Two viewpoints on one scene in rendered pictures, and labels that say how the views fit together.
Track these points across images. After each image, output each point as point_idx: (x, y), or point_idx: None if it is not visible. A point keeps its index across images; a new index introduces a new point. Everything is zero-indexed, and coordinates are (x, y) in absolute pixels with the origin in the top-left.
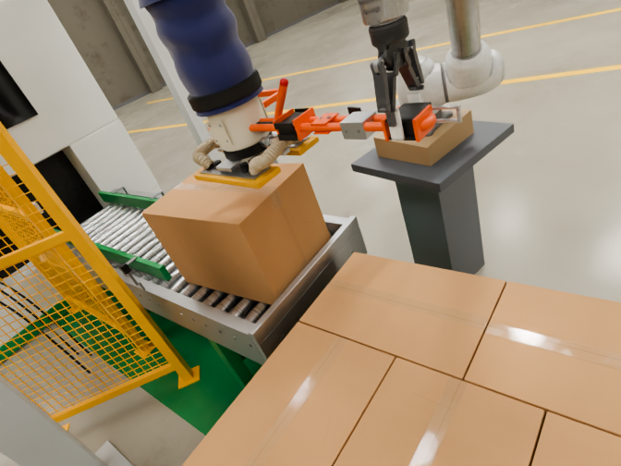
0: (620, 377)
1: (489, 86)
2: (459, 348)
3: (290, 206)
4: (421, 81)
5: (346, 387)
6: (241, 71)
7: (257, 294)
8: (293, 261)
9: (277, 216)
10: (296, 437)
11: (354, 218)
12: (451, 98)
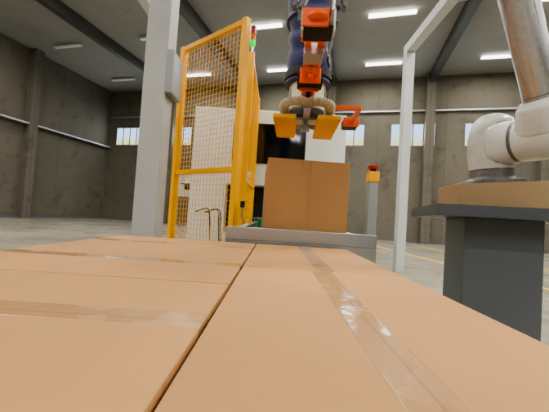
0: (323, 310)
1: None
2: (279, 265)
3: (318, 181)
4: (343, 4)
5: (204, 248)
6: None
7: None
8: (295, 220)
9: (301, 178)
10: (154, 244)
11: (373, 235)
12: (514, 150)
